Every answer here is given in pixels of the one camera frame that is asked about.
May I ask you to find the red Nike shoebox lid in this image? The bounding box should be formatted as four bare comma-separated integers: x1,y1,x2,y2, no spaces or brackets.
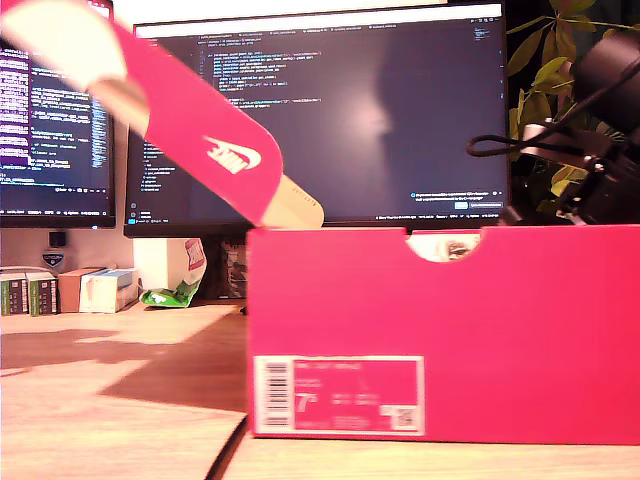
0,0,326,231

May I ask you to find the red shoebox base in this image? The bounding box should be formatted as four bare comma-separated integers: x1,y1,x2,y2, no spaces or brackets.
245,223,640,446

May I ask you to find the white and blue box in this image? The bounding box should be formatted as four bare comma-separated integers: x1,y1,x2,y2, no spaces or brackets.
78,268,140,314

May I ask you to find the brown cardboard box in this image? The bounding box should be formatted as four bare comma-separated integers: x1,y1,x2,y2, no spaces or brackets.
57,266,107,314

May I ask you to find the dark green small box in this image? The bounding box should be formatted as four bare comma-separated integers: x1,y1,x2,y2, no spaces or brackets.
0,272,29,317
26,272,60,317

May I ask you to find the dark patterned bag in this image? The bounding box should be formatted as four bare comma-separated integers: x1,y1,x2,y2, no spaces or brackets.
218,238,249,302

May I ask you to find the wide computer monitor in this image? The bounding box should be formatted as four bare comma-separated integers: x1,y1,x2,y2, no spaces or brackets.
123,3,513,239

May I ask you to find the white tissue paper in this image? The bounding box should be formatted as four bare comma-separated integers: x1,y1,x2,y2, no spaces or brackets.
405,234,482,264

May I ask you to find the white and red bag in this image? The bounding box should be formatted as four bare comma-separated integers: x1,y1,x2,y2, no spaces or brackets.
181,238,209,297

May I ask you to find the white size label sticker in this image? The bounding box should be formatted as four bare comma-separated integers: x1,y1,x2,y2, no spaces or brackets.
252,354,426,437

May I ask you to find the green snack bag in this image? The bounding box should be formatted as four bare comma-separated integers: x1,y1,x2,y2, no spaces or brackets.
139,282,202,308

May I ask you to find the small shield badge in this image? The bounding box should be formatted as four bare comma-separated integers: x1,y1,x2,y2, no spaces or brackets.
41,249,67,274

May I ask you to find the computer monitor with purple terminal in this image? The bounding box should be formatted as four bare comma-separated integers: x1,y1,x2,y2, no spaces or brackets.
0,0,117,230

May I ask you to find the green leafy houseplant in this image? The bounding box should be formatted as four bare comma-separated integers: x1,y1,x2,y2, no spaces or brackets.
505,0,640,214

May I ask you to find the black looping arm cable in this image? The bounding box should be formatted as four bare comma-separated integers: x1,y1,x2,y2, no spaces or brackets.
465,67,640,159

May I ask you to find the black cable on table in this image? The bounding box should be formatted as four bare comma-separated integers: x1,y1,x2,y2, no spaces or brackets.
203,414,250,480

